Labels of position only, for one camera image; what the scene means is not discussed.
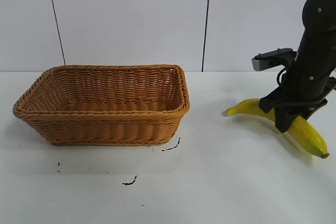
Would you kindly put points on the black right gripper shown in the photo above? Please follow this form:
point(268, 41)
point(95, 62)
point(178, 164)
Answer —
point(302, 87)

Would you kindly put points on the yellow banana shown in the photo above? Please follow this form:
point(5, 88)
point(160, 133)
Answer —
point(307, 134)

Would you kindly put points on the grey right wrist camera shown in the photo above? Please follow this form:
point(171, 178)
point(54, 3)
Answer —
point(270, 57)

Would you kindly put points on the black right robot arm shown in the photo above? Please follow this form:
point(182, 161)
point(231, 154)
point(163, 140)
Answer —
point(315, 24)

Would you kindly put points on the brown woven wicker basket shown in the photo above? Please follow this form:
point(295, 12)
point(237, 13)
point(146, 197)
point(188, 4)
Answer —
point(105, 129)

